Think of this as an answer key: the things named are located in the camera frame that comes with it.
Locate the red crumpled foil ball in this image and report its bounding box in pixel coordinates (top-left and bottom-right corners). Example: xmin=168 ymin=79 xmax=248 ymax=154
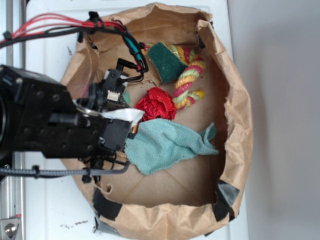
xmin=135 ymin=87 xmax=177 ymax=122

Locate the white flat ribbon cable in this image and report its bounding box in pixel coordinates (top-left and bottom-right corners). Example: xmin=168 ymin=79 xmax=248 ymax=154
xmin=99 ymin=108 xmax=145 ymax=123

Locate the green and yellow sponge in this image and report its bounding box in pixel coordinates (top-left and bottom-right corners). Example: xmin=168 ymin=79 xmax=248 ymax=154
xmin=146 ymin=42 xmax=188 ymax=84

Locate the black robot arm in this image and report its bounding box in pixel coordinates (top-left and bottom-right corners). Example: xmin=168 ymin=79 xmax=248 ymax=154
xmin=0 ymin=65 xmax=138 ymax=161

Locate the red and black wire bundle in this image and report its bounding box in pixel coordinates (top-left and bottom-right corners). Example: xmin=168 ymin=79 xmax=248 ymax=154
xmin=0 ymin=11 xmax=151 ymax=76

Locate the teal microfibre cloth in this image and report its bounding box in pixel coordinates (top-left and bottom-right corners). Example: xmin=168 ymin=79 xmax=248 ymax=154
xmin=124 ymin=118 xmax=219 ymax=175

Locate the green rubber ball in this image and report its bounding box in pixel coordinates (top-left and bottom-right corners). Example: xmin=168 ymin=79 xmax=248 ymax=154
xmin=123 ymin=91 xmax=131 ymax=105

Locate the brown paper lined cardboard box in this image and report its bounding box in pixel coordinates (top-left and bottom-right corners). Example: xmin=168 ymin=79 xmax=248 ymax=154
xmin=73 ymin=3 xmax=253 ymax=240

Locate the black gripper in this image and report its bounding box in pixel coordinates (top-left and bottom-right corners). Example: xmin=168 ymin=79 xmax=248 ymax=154
xmin=76 ymin=68 xmax=137 ymax=169

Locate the aluminium frame rail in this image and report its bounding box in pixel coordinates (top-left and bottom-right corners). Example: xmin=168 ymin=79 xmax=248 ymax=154
xmin=0 ymin=0 xmax=27 ymax=240

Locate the multicolour knotted rope toy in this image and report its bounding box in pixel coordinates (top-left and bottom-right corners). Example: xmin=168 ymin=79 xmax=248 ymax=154
xmin=143 ymin=42 xmax=206 ymax=110

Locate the grey braided cable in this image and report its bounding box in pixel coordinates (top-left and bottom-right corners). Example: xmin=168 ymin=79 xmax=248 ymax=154
xmin=0 ymin=161 xmax=131 ymax=179

